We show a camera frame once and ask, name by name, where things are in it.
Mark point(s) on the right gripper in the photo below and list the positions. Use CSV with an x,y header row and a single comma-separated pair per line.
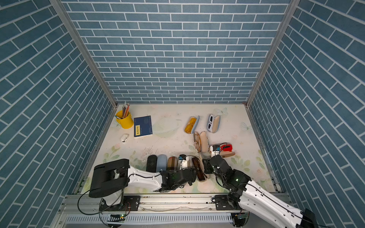
x,y
207,165

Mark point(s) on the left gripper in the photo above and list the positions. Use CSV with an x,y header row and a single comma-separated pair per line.
x,y
192,172

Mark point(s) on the plaid beige glasses case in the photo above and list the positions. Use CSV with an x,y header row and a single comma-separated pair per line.
x,y
172,163

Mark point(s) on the light blue denim case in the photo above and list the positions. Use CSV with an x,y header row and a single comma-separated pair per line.
x,y
161,164

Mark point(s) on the black glasses case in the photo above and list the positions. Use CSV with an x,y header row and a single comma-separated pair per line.
x,y
151,163

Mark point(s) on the flag pattern glasses case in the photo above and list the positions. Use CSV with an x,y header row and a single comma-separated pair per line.
x,y
204,142

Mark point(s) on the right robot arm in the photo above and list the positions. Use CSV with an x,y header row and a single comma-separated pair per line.
x,y
246,194

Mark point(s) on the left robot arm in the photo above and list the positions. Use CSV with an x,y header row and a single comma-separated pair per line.
x,y
115,176

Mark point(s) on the light blue case white sunglasses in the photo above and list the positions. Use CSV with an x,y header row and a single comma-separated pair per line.
x,y
216,124

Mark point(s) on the yellow tinted glasses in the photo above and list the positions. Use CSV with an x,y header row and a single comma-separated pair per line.
x,y
189,127

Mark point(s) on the blue case yellow glasses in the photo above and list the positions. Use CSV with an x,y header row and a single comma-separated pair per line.
x,y
197,121

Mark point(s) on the tortoise brown sunglasses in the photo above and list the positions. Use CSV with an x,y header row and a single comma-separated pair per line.
x,y
199,172

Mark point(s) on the dark blue book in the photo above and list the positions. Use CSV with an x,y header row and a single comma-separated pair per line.
x,y
143,126

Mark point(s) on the yellow pencil cup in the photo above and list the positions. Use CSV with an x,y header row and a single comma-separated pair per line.
x,y
126,122

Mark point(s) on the coloured pencils bundle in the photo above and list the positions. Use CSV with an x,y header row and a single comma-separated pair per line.
x,y
125,110

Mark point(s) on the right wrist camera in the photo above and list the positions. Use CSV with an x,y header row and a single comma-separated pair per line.
x,y
215,150

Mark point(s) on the red frame sunglasses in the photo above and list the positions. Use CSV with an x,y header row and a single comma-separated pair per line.
x,y
226,147

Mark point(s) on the thin amber frame glasses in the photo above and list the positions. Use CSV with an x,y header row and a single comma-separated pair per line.
x,y
197,142

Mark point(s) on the white frame sunglasses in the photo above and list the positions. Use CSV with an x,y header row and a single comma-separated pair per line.
x,y
210,123

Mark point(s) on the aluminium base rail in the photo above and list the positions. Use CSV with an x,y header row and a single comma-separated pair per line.
x,y
152,209

